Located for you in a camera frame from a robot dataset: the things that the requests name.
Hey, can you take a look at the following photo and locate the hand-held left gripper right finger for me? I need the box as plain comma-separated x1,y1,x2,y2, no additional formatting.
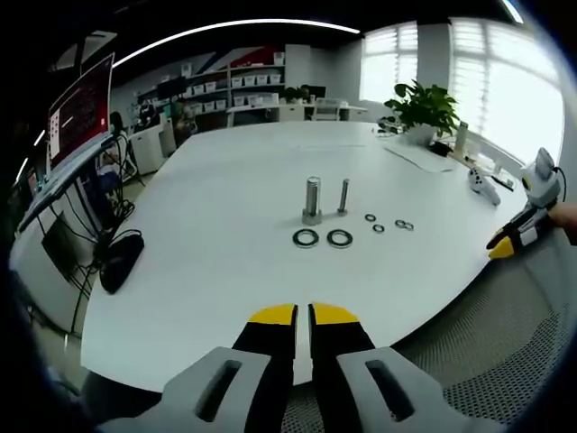
307,301,506,433

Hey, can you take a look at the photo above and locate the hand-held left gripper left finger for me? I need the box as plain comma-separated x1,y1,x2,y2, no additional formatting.
96,302,299,433

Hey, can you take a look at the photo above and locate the large steel washer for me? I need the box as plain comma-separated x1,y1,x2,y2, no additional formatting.
291,228,321,249
325,228,354,250

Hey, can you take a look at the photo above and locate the thin steel threaded stud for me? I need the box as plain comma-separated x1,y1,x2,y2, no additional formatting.
335,179,353,217

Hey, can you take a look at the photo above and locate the thick steel threaded stud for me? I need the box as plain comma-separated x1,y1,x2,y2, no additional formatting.
300,176,325,226

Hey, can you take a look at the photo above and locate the person's right hand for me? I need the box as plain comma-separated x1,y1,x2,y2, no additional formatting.
548,201,577,248

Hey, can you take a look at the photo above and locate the white game controller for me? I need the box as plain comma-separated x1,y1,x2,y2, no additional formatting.
467,167,501,207

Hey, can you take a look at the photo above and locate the grey mesh chair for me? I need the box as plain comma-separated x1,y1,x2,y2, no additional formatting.
279,245,576,433

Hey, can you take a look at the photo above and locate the green potted plant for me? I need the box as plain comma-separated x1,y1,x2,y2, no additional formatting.
377,81,462,147

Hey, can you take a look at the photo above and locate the black padded chair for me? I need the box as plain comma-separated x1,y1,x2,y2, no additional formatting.
98,228,146,295

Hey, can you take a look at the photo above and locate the white office chair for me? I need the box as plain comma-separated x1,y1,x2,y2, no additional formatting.
309,98,340,123

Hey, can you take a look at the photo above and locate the grey monitor desk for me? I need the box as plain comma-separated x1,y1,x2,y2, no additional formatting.
13,134,119,235

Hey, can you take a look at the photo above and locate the white storage shelf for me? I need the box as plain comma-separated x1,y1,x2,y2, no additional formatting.
134,50,288,128

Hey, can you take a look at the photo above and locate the computer monitor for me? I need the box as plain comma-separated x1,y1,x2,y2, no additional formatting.
46,51,116,173

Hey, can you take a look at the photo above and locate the curved ceiling light strip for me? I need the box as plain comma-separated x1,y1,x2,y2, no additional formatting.
111,18,362,69

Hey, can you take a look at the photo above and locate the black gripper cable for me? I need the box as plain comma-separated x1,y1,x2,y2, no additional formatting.
553,165,568,207

